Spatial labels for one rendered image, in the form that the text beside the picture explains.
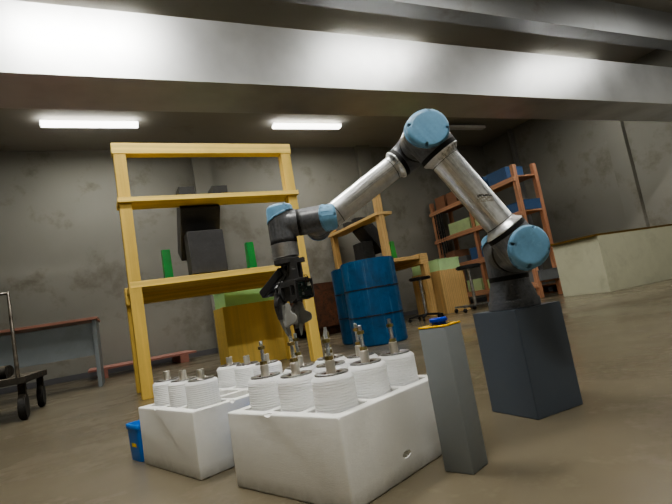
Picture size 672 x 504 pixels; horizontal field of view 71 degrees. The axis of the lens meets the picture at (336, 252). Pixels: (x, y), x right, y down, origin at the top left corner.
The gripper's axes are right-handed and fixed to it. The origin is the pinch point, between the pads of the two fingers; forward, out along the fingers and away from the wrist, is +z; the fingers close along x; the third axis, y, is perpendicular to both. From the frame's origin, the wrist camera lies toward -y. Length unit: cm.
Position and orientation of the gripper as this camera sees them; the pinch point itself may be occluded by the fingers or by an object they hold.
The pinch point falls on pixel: (292, 332)
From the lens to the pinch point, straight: 131.9
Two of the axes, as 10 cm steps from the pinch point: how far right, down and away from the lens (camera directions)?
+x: 6.4, -0.2, 7.7
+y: 7.5, -2.0, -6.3
